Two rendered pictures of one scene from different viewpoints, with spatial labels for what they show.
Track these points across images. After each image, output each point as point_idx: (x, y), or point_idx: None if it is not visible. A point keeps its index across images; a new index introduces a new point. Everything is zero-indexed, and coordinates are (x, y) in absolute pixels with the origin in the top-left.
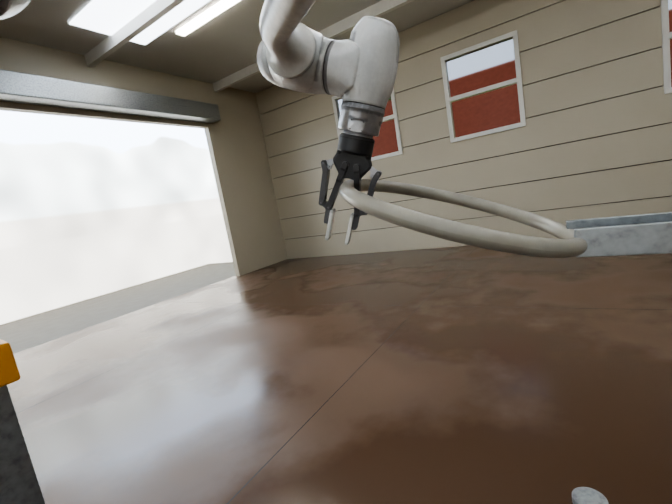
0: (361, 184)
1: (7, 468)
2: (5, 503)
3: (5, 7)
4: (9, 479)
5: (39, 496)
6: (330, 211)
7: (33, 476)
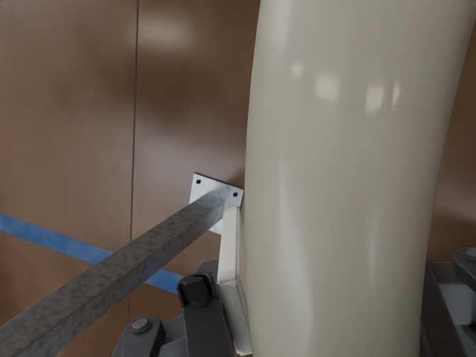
0: (435, 184)
1: (42, 349)
2: (66, 337)
3: None
4: (52, 343)
5: (76, 312)
6: (241, 353)
7: (59, 324)
